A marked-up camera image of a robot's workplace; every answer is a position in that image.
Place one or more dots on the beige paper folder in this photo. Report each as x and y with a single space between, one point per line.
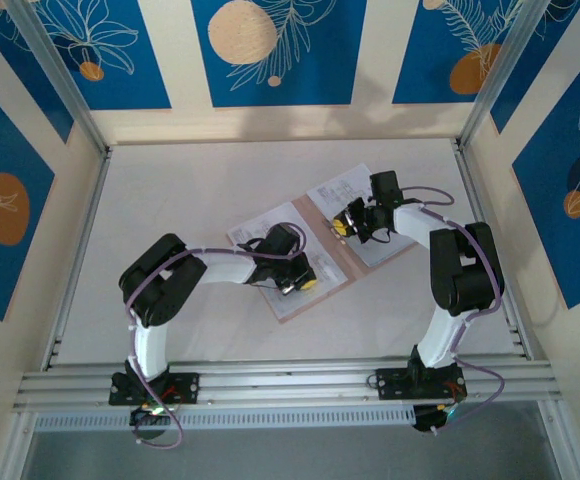
340 252

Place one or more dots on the white sheet with text block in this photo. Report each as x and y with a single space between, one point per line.
340 192

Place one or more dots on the white sheet with line drawings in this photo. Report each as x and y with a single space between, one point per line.
245 235

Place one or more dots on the black controller board with LED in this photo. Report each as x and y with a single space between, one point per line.
145 415
425 417

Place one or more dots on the long aluminium base rail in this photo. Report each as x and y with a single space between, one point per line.
295 385

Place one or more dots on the aluminium table side rail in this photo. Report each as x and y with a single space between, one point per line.
88 225
465 159

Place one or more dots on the aluminium frame post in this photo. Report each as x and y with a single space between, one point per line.
500 75
55 70

